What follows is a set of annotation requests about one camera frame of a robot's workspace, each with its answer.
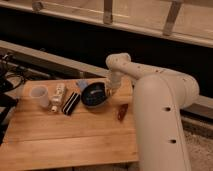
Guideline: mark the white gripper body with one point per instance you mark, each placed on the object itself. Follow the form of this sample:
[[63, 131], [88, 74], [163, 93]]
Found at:
[[114, 79]]

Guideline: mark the black ceramic bowl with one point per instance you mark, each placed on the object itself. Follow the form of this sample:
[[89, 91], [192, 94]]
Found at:
[[94, 94]]

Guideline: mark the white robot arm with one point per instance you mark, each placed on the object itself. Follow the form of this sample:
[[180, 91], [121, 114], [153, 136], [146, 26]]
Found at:
[[158, 96]]

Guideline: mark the blue small object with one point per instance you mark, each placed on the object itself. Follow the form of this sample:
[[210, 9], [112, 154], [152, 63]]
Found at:
[[82, 84]]

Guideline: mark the brown red small object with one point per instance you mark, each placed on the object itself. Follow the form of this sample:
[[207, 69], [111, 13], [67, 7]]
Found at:
[[122, 112]]

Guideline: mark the black white striped box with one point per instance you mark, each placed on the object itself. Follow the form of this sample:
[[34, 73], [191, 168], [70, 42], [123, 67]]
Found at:
[[71, 103]]

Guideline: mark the wooden board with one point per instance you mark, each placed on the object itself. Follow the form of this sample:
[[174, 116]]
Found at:
[[39, 139]]

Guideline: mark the translucent plastic cup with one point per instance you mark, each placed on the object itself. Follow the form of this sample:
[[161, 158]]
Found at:
[[40, 94]]

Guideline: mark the metal frame rail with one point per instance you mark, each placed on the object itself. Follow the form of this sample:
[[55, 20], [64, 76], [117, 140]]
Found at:
[[202, 107]]

